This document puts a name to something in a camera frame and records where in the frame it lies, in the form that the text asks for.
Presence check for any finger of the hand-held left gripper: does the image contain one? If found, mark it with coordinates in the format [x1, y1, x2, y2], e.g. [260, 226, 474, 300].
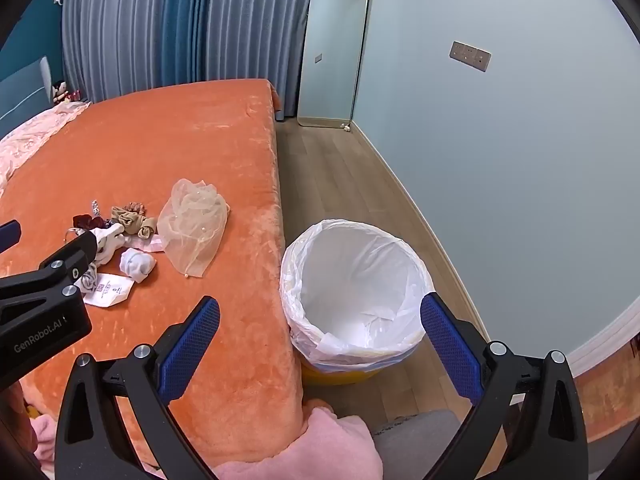
[0, 220, 22, 251]
[0, 231, 98, 313]

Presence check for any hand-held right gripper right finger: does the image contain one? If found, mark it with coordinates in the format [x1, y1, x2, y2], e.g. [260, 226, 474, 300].
[420, 292, 591, 480]

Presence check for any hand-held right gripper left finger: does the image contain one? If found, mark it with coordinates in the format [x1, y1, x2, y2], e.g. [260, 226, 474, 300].
[54, 296, 221, 480]

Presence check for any grey sock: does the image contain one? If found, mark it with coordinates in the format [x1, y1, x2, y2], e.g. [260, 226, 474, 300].
[75, 260, 103, 293]

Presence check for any white sock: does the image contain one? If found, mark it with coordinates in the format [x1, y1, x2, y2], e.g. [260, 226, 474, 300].
[92, 224, 126, 267]

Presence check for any white card with red label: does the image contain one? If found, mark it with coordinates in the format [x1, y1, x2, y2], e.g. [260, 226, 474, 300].
[82, 272, 136, 308]

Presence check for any white tissue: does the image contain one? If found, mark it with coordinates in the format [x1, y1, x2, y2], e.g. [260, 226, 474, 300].
[119, 247, 157, 282]

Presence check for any pink lace band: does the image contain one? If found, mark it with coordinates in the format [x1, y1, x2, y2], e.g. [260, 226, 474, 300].
[127, 234, 166, 254]

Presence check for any yellow trash bin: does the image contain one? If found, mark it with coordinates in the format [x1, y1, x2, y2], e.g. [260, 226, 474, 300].
[299, 345, 416, 387]

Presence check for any beige mesh netting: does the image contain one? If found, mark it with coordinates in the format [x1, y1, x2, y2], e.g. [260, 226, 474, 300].
[157, 177, 231, 278]

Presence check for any white-lined trash bin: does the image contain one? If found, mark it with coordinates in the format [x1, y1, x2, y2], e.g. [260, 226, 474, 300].
[280, 218, 436, 367]

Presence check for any pink lace quilt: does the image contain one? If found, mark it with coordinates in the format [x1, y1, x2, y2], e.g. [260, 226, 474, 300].
[0, 101, 93, 196]

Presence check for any grey fabric seat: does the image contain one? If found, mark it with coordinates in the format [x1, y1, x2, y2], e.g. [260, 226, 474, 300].
[372, 410, 516, 480]

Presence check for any orange plush bed cover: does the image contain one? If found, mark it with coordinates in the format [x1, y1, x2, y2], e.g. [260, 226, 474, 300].
[0, 78, 306, 468]

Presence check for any teal pillow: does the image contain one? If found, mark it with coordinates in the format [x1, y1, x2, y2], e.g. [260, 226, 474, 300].
[0, 57, 53, 138]

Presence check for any small doll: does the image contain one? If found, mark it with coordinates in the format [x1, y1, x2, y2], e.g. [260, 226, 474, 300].
[50, 80, 81, 106]

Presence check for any pink fleece clothing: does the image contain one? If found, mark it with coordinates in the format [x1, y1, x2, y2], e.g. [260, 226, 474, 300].
[215, 406, 383, 480]

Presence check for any grey curtain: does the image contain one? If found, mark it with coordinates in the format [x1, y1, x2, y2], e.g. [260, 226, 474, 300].
[60, 0, 168, 103]
[205, 0, 321, 111]

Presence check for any teal curtain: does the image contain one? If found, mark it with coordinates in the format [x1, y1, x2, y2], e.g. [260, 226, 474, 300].
[160, 0, 211, 86]

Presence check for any standing floor mirror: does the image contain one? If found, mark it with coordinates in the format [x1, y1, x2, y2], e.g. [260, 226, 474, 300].
[297, 0, 371, 128]

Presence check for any metal wall socket panel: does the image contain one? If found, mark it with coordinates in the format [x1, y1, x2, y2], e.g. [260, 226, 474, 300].
[449, 41, 492, 73]

